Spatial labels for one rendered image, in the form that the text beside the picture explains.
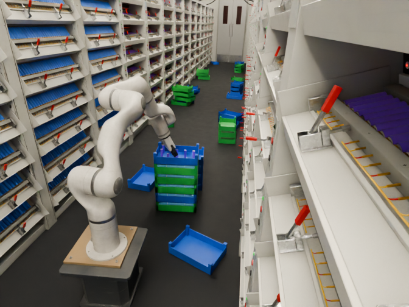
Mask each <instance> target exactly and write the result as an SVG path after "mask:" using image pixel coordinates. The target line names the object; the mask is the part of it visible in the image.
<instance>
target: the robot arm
mask: <svg viewBox="0 0 409 307"><path fill-rule="evenodd" d="M98 101H99V104H100V105H101V106H102V107H103V108H105V109H107V110H114V111H119V113H118V114H116V115H115V116H113V117H112V118H110V119H108V120H107V121H105V122H104V124H103V126H102V128H101V131H100V134H99V138H98V141H97V150H98V152H99V153H100V155H101V156H102V158H103V160H104V167H103V168H97V167H92V166H77V167H75V168H73V169H72V170H71V171H70V173H69V174H68V188H69V190H70V192H71V194H72V195H73V196H74V197H75V198H76V200H77V201H78V202H79V203H80V204H81V205H82V206H83V207H84V208H85V210H86V212H87V215H88V221H89V227H90V231H91V240H90V241H89V243H88V244H87V246H86V254H87V255H88V257H89V258H91V259H92V260H94V261H109V260H111V259H115V258H116V257H118V256H119V255H121V254H122V253H123V252H124V251H125V249H126V248H127V244H128V241H127V237H126V236H125V235H124V234H123V233H121V232H119V230H118V225H117V217H116V209H115V205H114V202H113V201H112V200H111V199H110V198H113V197H116V196H117V195H118V194H119V193H120V192H121V190H122V187H123V176H122V171H121V166H120V161H119V154H120V148H121V143H122V140H123V137H124V133H125V131H126V129H127V128H128V126H129V125H130V124H132V123H133V122H134V121H135V120H137V119H138V118H139V117H140V116H141V115H142V114H143V113H145V115H146V116H148V120H149V122H150V123H151V125H152V127H153V129H154V131H155V132H156V134H157V136H158V138H160V139H161V140H162V141H163V143H164V145H165V147H166V148H167V149H168V150H169V151H170V152H171V153H172V155H173V156H174V157H176V156H177V155H178V153H177V152H176V150H175V148H176V147H175V145H174V143H173V141H172V139H171V137H170V130H169V128H168V126H169V125H171V124H173V123H174V122H175V121H176V117H175V115H174V113H173V111H172V109H171V108H170V107H169V106H167V105H165V104H157V103H156V101H155V99H154V97H153V94H152V92H151V91H150V88H149V86H148V84H147V82H146V81H145V80H144V79H143V78H142V77H141V76H133V77H131V78H129V79H128V80H126V81H123V82H119V83H114V84H112V85H109V86H107V87H105V88H104V89H103V90H102V91H101V92H100V93H99V96H98Z"/></svg>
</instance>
